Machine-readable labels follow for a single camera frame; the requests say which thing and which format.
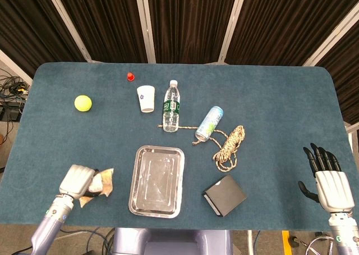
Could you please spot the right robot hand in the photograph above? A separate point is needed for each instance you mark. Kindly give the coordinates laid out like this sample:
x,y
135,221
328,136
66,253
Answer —
x,y
331,183

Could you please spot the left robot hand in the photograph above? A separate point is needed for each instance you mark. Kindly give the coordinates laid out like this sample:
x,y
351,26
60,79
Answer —
x,y
75,181

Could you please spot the brown paper bag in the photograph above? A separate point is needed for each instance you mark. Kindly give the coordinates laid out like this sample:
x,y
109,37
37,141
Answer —
x,y
103,182

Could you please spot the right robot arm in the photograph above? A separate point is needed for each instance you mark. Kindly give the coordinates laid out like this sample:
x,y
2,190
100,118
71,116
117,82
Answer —
x,y
343,232

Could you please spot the metal tray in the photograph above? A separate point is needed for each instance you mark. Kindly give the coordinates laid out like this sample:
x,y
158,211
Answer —
x,y
157,181

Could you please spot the chrome chair base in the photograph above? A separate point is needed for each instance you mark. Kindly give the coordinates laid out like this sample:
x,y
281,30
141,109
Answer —
x,y
319,245

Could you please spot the yellow tennis ball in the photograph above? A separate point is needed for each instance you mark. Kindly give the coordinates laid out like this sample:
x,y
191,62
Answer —
x,y
83,103

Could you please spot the white paper cup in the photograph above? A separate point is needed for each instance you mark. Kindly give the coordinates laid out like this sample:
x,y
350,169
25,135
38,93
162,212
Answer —
x,y
146,98

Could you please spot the purple robot torso base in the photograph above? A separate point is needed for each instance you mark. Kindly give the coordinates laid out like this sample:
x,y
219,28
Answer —
x,y
171,242

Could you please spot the blue felt table mat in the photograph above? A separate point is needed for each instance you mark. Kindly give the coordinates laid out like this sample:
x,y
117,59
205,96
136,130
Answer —
x,y
252,97

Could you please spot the small red bottle cap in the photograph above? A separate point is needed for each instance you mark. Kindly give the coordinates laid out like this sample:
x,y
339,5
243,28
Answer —
x,y
130,76

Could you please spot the clear plastic water bottle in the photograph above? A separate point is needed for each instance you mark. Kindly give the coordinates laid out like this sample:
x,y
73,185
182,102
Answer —
x,y
171,106

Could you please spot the light blue drink can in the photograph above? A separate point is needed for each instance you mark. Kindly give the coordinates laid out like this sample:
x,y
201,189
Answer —
x,y
209,123

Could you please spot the black pleated curtain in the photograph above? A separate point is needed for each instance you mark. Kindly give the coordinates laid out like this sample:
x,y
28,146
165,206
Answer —
x,y
188,22

